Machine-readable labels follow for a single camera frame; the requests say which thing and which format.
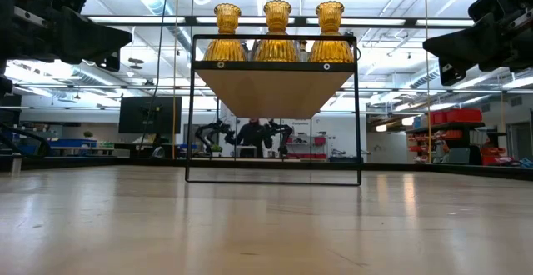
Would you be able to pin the black table rail frame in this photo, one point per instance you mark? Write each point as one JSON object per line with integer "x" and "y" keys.
{"x": 125, "y": 162}

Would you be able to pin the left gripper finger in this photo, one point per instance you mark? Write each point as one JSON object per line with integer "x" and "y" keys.
{"x": 91, "y": 50}
{"x": 91, "y": 31}

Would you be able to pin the red storage bins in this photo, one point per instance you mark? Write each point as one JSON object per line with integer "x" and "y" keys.
{"x": 456, "y": 116}

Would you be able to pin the black monitor screen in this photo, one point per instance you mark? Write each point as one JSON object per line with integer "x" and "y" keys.
{"x": 141, "y": 114}

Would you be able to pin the wooden shelf riser black frame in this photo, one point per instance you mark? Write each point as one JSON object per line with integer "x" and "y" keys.
{"x": 270, "y": 91}

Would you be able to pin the small background potted plant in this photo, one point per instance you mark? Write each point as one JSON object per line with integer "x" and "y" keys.
{"x": 215, "y": 148}

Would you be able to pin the person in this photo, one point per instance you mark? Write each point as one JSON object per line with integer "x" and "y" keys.
{"x": 252, "y": 137}

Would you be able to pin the background black robot arm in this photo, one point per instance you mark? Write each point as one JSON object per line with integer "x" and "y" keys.
{"x": 283, "y": 131}
{"x": 212, "y": 131}

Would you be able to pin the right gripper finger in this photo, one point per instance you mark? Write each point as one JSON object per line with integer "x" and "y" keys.
{"x": 456, "y": 54}
{"x": 462, "y": 36}

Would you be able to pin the black overhead rig frame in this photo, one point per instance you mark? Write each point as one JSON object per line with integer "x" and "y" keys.
{"x": 375, "y": 21}

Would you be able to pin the amber ribbed glass candle holder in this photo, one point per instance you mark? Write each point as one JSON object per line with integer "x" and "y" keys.
{"x": 277, "y": 50}
{"x": 225, "y": 50}
{"x": 330, "y": 50}

